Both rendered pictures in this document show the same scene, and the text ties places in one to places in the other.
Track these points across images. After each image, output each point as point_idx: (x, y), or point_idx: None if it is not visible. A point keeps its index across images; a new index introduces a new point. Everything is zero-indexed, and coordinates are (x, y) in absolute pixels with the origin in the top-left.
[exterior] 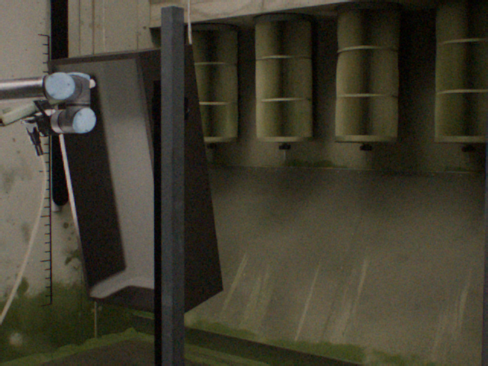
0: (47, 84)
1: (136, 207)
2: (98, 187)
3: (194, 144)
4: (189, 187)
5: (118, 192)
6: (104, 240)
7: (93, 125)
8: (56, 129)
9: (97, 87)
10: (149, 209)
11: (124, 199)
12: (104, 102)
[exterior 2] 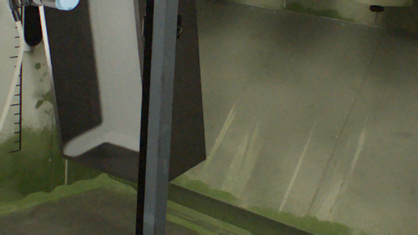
0: None
1: (117, 59)
2: (76, 36)
3: (184, 6)
4: (176, 54)
5: (97, 41)
6: (80, 94)
7: (77, 2)
8: (37, 2)
9: None
10: (131, 63)
11: (104, 49)
12: None
